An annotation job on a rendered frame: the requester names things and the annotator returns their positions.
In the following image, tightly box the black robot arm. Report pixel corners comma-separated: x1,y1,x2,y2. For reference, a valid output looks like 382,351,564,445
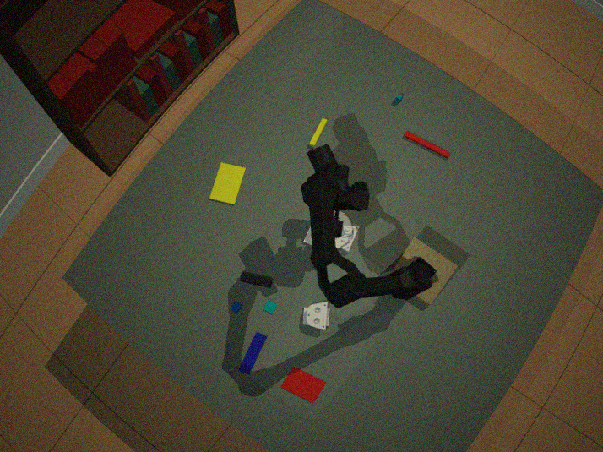
301,144,437,308

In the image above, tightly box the yellow rectangular bar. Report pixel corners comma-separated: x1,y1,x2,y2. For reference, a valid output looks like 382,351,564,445
309,118,328,147

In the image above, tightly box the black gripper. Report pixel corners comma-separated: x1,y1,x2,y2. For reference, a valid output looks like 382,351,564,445
333,165,349,238

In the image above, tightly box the red flat bar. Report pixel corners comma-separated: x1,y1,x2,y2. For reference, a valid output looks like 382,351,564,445
405,131,450,159

